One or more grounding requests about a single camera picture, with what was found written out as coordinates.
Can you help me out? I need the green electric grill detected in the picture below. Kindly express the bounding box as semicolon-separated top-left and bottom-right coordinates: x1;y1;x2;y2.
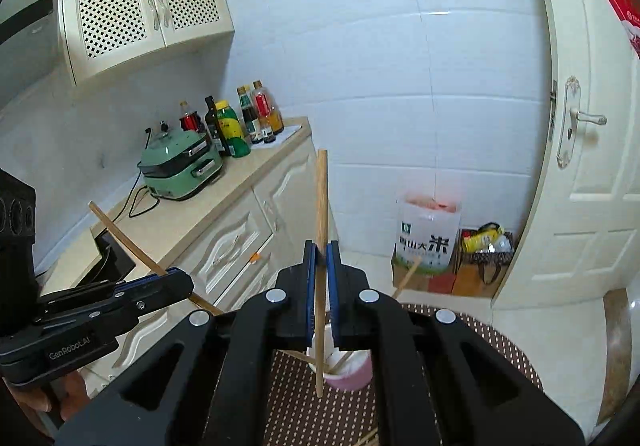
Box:
137;118;224;201

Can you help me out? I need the cola bottle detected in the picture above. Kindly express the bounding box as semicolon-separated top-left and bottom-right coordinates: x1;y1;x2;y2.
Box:
179;100;202;133

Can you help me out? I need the steel range hood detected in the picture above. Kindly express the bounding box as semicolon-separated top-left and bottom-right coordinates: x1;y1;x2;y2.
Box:
0;0;62;108

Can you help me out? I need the green bottle with yellow cap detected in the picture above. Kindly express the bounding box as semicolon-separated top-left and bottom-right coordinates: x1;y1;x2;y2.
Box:
216;100;252;159

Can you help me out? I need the cream base cabinet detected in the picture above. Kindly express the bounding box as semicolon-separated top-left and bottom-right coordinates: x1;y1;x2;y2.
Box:
37;116;337;397

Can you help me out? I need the cardboard box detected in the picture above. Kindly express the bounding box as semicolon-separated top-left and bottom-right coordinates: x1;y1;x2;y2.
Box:
391;253;494;298

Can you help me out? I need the person's left hand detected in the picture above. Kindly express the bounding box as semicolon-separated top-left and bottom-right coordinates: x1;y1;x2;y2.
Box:
10;370;91;427

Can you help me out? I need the white rice bag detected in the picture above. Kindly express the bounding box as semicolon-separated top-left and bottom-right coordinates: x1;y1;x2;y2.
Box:
392;193;462;275

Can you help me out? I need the yellow snack packet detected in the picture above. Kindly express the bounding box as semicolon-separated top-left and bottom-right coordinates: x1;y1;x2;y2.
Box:
462;223;504;253

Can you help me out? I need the brown polka-dot round table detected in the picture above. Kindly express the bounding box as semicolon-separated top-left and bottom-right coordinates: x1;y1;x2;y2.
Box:
265;303;544;446

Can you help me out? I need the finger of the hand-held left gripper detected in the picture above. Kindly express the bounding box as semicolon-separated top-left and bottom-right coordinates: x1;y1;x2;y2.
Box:
119;273;173;288
36;267;195;328

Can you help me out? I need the white paper sheet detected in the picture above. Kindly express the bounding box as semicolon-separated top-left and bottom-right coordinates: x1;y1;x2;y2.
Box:
272;123;304;147

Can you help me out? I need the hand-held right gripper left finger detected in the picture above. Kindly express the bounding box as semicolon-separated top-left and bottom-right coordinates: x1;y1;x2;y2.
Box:
54;240;321;446

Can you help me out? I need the pink plastic cup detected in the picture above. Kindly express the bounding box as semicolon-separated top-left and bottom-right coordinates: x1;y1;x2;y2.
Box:
306;311;373;392

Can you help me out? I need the white door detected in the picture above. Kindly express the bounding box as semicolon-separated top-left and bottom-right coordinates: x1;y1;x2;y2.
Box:
492;0;640;312

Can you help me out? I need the black power cable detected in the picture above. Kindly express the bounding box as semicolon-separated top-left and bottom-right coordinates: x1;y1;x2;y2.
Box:
129;171;166;219

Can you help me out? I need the black flat appliance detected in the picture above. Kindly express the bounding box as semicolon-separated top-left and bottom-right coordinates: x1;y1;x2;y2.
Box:
75;228;137;285

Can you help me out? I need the cream wall cabinet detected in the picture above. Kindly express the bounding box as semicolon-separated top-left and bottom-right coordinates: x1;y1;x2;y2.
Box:
59;0;236;87

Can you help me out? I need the dark patterned bag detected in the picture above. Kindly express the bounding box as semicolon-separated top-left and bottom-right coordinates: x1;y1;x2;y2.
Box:
460;222;516;285

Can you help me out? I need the metal door handle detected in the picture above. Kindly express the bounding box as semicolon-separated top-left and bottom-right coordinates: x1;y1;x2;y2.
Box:
556;76;608;170

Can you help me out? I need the green label sauce bottle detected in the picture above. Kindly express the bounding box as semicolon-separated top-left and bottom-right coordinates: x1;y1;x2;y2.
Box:
237;86;262;145

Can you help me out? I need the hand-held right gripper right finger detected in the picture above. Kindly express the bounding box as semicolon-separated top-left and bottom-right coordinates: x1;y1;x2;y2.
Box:
326;240;586;446

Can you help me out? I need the red label sauce bottle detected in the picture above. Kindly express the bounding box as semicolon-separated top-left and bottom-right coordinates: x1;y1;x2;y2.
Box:
251;80;285;136

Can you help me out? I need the dark oil bottle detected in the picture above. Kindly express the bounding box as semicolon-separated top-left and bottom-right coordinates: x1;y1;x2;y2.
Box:
204;96;224;155

